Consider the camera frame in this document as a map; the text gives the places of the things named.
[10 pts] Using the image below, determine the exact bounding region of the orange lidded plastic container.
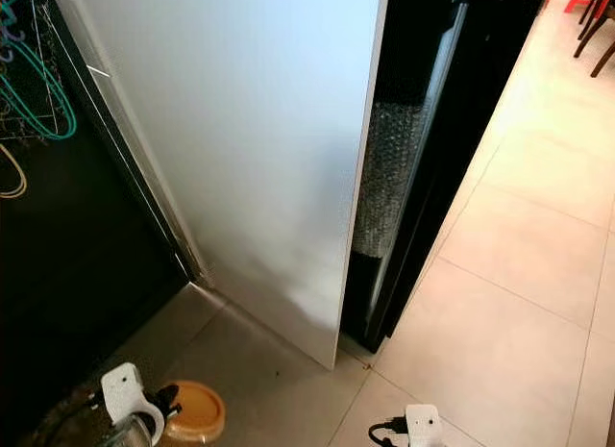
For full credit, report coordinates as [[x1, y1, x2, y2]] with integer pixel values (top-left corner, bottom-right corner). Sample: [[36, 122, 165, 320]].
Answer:
[[161, 380, 226, 445]]

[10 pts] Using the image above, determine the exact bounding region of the black fridge door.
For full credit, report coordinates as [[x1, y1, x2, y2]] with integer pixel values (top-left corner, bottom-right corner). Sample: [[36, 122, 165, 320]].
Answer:
[[341, 0, 549, 354]]

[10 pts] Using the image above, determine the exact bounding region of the beige clothes hanger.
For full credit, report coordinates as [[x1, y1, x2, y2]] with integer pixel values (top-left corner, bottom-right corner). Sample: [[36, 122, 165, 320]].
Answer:
[[0, 142, 28, 200]]

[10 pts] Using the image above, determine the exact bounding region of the teal clothes hanger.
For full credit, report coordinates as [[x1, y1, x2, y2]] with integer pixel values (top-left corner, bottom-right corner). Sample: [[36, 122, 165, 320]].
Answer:
[[0, 0, 78, 142]]

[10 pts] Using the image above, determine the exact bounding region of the bubble wrap strip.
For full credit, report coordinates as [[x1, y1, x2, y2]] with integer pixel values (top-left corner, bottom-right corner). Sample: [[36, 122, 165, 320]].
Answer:
[[351, 101, 429, 259]]

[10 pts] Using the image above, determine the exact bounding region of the purple clothes hanger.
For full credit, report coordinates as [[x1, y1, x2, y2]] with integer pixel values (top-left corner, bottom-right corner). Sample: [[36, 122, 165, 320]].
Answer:
[[0, 0, 25, 37]]

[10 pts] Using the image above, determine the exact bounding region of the dark wooden chair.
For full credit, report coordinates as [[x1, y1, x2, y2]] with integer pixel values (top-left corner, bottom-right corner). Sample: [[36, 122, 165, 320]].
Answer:
[[572, 0, 615, 80]]

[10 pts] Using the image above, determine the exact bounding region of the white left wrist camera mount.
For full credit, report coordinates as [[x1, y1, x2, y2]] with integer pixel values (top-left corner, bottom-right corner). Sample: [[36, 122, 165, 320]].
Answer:
[[101, 362, 166, 446]]

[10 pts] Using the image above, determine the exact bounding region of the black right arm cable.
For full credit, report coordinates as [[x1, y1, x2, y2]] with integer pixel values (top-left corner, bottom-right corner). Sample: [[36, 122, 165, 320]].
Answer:
[[367, 416, 409, 446]]

